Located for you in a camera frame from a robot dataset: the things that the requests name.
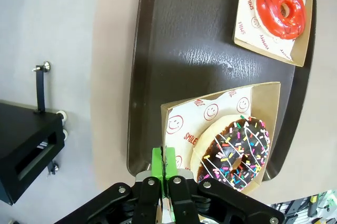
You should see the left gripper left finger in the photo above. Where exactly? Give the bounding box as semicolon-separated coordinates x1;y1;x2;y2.
56;147;166;224

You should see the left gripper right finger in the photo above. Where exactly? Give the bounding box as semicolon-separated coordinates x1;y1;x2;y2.
165;147;285;224

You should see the white smiley print paper liner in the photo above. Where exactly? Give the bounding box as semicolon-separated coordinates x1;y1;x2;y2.
234;0;308;62
165;87;253;172

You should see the chocolate sprinkle donut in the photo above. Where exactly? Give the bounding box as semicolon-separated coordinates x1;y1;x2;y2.
190;114;271;192

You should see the brown kraft paper box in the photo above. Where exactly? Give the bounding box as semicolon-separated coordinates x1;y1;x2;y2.
233;0;314;67
160;81;282;196

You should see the red glazed donut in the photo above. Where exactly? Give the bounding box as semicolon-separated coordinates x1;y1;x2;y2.
255;0;308;40

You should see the dark plastic serving tray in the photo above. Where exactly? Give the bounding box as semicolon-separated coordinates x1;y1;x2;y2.
126;0;316;182

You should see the black cabinet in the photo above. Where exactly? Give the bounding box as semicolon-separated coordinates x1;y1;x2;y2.
0;99;66;206

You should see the black metal tool rack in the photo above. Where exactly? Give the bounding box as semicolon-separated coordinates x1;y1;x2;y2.
268;189;337;224

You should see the black strap with metal knob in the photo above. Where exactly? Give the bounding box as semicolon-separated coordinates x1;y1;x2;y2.
47;160;60;176
31;60;51;114

